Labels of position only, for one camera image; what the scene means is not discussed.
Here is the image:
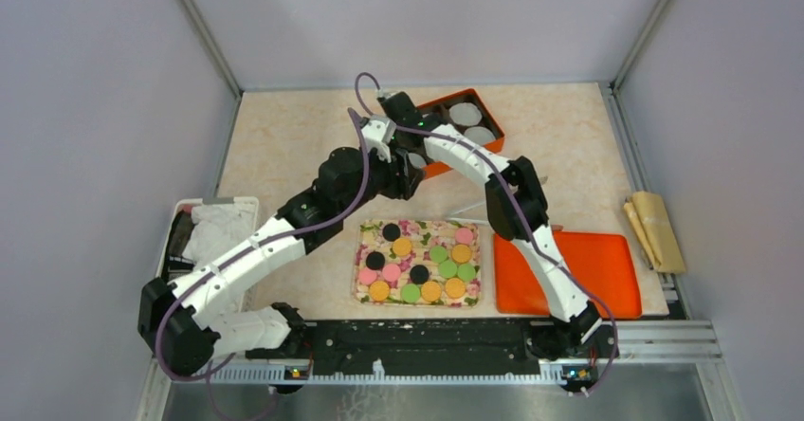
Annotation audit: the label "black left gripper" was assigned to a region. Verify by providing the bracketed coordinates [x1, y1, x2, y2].
[339, 143, 427, 217]

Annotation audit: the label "orange cookie box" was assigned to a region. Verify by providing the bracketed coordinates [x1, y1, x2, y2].
[402, 88, 510, 186]

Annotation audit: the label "orange cookie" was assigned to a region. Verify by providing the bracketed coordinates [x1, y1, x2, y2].
[420, 281, 442, 302]
[444, 278, 466, 300]
[450, 244, 473, 265]
[392, 237, 412, 257]
[368, 281, 391, 302]

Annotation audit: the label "metal tongs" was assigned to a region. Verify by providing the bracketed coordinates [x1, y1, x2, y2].
[446, 175, 549, 219]

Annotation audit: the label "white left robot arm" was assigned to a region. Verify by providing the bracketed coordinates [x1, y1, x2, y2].
[137, 113, 424, 381]

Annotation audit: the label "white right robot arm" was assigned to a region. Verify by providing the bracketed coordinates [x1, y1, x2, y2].
[376, 90, 614, 359]

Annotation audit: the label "black cookie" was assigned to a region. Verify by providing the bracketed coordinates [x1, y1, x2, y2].
[410, 265, 430, 285]
[381, 223, 402, 242]
[365, 251, 386, 270]

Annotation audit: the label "white paper cupcake liner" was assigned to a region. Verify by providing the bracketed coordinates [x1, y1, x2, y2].
[448, 102, 483, 127]
[464, 126, 497, 146]

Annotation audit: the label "floral serving tray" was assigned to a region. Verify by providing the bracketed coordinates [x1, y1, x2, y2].
[352, 219, 484, 309]

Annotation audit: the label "green cookie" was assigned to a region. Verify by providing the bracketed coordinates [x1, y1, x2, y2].
[438, 259, 458, 279]
[429, 246, 449, 264]
[456, 263, 478, 284]
[400, 284, 421, 303]

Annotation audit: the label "pink cookie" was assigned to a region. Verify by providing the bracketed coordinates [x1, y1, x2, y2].
[357, 267, 378, 285]
[381, 263, 402, 283]
[454, 227, 475, 246]

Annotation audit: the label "white crumpled cloth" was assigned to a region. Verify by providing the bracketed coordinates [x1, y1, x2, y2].
[181, 203, 256, 267]

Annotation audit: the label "orange box lid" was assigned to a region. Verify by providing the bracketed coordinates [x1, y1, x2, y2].
[493, 231, 643, 320]

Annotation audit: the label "white plastic basket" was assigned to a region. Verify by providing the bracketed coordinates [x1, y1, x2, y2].
[155, 196, 262, 283]

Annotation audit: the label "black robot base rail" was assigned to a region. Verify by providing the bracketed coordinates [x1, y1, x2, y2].
[245, 315, 619, 393]

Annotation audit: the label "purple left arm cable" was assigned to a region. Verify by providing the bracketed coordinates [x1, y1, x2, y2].
[154, 107, 372, 421]

